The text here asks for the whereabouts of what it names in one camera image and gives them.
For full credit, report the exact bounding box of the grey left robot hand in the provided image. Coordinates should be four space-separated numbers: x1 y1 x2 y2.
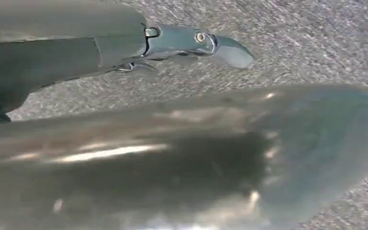
0 0 368 230

